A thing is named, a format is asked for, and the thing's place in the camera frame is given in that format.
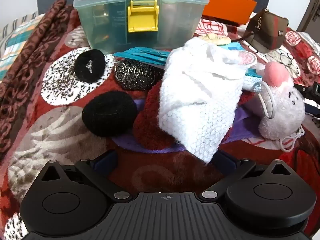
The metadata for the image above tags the orange cardboard box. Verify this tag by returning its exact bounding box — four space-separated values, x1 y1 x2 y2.
202 0 257 25

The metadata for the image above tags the white knitted cloth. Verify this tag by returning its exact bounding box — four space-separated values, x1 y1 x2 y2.
157 38 247 166

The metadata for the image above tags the plaid pillow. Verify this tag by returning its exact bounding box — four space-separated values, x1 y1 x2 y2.
0 12 48 80

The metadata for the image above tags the grey door frame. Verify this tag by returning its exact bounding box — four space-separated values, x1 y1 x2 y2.
296 0 320 34

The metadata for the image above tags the black hair bun donut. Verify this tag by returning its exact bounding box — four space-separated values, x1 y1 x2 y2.
82 91 138 137

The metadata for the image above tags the teal foil packet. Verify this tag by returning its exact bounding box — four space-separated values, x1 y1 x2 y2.
114 47 173 67

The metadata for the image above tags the brown patterned blanket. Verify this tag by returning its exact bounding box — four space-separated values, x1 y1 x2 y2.
0 0 83 155

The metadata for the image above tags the dark bottle navy cap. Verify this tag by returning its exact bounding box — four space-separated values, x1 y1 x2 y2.
107 0 143 45

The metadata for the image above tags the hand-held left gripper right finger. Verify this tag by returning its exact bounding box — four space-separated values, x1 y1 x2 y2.
200 150 292 203

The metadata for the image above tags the clear storage box yellow latch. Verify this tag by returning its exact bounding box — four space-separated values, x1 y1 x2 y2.
73 0 209 53

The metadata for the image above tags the steel wool scourer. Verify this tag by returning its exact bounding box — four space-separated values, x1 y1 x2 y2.
114 59 165 91

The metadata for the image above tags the red printed blanket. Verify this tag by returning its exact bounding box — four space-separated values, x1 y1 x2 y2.
0 12 320 240

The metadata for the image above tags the brown handbag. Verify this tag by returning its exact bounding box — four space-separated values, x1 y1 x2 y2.
240 8 288 53

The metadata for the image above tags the black hair scrunchie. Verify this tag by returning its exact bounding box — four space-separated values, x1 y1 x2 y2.
74 49 106 82

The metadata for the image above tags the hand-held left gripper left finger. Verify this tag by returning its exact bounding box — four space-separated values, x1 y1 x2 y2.
37 150 132 203

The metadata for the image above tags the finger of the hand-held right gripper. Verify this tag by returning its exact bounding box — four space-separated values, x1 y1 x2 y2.
294 83 314 100
304 102 320 123

